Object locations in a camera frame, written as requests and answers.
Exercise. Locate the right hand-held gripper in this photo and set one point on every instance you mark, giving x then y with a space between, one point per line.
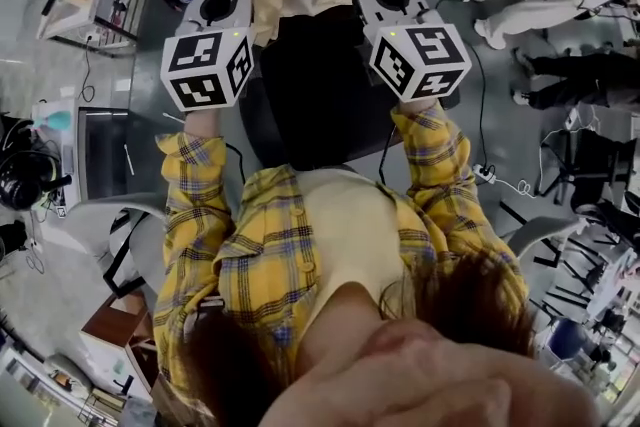
420 60

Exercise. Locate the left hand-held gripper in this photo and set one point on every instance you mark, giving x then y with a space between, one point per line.
200 65

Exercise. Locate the black office chair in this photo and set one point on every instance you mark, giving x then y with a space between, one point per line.
325 95

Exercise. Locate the person's right forearm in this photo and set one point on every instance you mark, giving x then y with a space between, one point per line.
440 155

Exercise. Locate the person's left forearm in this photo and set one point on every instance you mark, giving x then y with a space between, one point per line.
195 175

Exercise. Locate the white stick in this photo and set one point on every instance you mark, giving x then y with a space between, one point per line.
129 160

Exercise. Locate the black flat screen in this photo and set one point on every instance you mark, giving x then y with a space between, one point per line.
102 150

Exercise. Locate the teal plastic object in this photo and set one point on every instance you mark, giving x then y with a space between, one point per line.
57 119

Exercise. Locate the white power strip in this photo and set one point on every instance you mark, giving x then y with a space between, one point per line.
484 173

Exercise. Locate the cream undershirt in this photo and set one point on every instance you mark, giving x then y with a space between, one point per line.
360 225

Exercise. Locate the yellow plaid shirt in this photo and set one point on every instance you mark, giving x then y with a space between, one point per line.
270 265

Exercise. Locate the black folding stand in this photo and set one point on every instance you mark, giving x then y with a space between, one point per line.
590 160

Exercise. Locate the black headphones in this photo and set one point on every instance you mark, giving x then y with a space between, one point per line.
22 185

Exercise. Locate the brown wooden shelf unit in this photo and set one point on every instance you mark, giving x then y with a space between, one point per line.
115 320

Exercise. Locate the black metal rack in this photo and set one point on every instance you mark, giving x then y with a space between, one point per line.
575 275

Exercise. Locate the person's head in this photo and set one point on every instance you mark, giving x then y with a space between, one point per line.
425 380

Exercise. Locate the blue bin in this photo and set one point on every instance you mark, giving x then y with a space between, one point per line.
567 340

